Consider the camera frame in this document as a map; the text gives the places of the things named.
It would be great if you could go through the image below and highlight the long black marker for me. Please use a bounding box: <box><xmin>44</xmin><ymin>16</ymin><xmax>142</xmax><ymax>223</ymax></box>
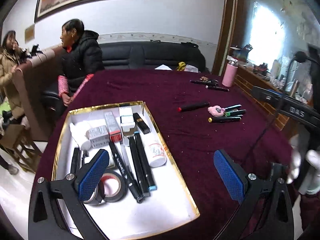
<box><xmin>70</xmin><ymin>147</ymin><xmax>81</xmax><ymax>174</ymax></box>

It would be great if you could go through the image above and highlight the black tape roll red core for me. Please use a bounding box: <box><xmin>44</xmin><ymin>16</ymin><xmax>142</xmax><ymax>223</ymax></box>
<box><xmin>100</xmin><ymin>170</ymin><xmax>127</xmax><ymax>203</ymax></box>

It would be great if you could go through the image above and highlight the pink bordered white box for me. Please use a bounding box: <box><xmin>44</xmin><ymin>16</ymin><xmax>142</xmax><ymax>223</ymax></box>
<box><xmin>86</xmin><ymin>125</ymin><xmax>110</xmax><ymax>148</ymax></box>

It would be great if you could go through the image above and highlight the teal capped black marker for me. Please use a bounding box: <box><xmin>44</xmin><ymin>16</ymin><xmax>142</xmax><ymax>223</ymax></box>
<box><xmin>108</xmin><ymin>141</ymin><xmax>144</xmax><ymax>203</ymax></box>

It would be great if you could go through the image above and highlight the white spray bottle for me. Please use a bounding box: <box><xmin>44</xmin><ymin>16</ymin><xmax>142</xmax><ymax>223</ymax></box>
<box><xmin>69</xmin><ymin>122</ymin><xmax>91</xmax><ymax>151</ymax></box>

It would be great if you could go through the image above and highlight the white red tube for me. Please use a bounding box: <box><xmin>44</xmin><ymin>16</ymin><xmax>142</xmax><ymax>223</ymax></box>
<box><xmin>104</xmin><ymin>111</ymin><xmax>122</xmax><ymax>143</ymax></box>

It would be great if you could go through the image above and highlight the blue capped black marker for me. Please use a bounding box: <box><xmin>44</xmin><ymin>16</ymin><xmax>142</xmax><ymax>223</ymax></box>
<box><xmin>134</xmin><ymin>131</ymin><xmax>157</xmax><ymax>191</ymax></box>

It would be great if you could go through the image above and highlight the white pill bottle green label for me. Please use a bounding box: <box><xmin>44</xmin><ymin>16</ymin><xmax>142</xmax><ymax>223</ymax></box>
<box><xmin>144</xmin><ymin>141</ymin><xmax>167</xmax><ymax>168</ymax></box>

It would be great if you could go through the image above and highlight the black gold lipstick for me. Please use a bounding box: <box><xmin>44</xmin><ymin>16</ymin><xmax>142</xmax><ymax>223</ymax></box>
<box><xmin>133</xmin><ymin>113</ymin><xmax>150</xmax><ymax>134</ymax></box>

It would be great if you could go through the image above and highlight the dark grey marker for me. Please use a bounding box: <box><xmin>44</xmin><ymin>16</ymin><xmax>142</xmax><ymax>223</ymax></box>
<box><xmin>129</xmin><ymin>137</ymin><xmax>150</xmax><ymax>197</ymax></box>

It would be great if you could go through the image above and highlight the white green medicine box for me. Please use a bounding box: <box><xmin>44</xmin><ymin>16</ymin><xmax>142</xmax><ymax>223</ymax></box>
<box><xmin>119</xmin><ymin>106</ymin><xmax>135</xmax><ymax>133</ymax></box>

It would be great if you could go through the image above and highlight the white gloved right hand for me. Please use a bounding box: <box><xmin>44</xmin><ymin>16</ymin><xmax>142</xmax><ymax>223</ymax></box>
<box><xmin>286</xmin><ymin>132</ymin><xmax>319</xmax><ymax>194</ymax></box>

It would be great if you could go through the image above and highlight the yellow capped black marker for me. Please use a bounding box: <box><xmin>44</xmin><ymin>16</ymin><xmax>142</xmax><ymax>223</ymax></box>
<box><xmin>208</xmin><ymin>116</ymin><xmax>241</xmax><ymax>123</ymax></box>

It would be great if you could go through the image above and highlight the green capped black marker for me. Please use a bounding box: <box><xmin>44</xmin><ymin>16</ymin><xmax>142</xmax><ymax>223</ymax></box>
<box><xmin>224</xmin><ymin>109</ymin><xmax>246</xmax><ymax>116</ymax></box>

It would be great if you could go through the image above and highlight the pink capped black marker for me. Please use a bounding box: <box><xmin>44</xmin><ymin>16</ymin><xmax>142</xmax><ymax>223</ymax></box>
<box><xmin>224</xmin><ymin>104</ymin><xmax>241</xmax><ymax>112</ymax></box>

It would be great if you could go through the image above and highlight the maroon velvet cloth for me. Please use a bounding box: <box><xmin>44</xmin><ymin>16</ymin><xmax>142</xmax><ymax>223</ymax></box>
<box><xmin>36</xmin><ymin>69</ymin><xmax>292</xmax><ymax>239</ymax></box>

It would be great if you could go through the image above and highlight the red capped black marker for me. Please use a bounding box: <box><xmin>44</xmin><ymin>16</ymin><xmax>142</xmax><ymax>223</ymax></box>
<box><xmin>177</xmin><ymin>101</ymin><xmax>210</xmax><ymax>113</ymax></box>

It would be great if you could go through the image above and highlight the far black marker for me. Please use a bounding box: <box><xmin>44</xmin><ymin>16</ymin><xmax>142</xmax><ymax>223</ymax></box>
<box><xmin>205</xmin><ymin>86</ymin><xmax>229</xmax><ymax>92</ymax></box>

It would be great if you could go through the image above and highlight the far black pen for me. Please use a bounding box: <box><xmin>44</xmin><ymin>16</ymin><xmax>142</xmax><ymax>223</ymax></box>
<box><xmin>189</xmin><ymin>80</ymin><xmax>215</xmax><ymax>86</ymax></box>

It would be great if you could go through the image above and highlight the wooden headboard brick pattern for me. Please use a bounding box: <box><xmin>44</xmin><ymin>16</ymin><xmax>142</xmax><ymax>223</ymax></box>
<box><xmin>234</xmin><ymin>66</ymin><xmax>278</xmax><ymax>115</ymax></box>

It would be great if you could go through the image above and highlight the pink thermos bottle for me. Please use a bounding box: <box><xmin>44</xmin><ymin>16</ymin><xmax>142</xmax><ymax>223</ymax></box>
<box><xmin>222</xmin><ymin>56</ymin><xmax>238</xmax><ymax>87</ymax></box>

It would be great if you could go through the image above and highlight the key bunch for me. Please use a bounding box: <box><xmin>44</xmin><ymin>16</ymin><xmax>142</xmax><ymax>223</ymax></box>
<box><xmin>200</xmin><ymin>76</ymin><xmax>212</xmax><ymax>82</ymax></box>

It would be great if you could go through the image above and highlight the woman in black jacket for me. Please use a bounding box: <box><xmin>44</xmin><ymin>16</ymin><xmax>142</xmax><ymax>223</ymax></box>
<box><xmin>57</xmin><ymin>18</ymin><xmax>104</xmax><ymax>107</ymax></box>

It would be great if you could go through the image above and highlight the yellow white object on sofa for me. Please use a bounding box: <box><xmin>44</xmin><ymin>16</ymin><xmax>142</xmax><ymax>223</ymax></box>
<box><xmin>176</xmin><ymin>62</ymin><xmax>199</xmax><ymax>73</ymax></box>

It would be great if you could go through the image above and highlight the black leather sofa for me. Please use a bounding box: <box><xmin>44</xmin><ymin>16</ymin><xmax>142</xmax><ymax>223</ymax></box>
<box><xmin>42</xmin><ymin>41</ymin><xmax>207</xmax><ymax>120</ymax></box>

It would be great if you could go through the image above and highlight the person in tan coat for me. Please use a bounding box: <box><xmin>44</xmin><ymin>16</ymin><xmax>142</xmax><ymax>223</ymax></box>
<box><xmin>0</xmin><ymin>29</ymin><xmax>28</xmax><ymax>176</ymax></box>

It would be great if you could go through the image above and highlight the black cable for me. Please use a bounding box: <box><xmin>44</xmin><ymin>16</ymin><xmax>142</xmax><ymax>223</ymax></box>
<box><xmin>240</xmin><ymin>97</ymin><xmax>283</xmax><ymax>165</ymax></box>

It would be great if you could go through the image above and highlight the pink fluffy keychain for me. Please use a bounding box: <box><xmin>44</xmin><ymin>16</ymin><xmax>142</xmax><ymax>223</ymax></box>
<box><xmin>208</xmin><ymin>105</ymin><xmax>225</xmax><ymax>118</ymax></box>

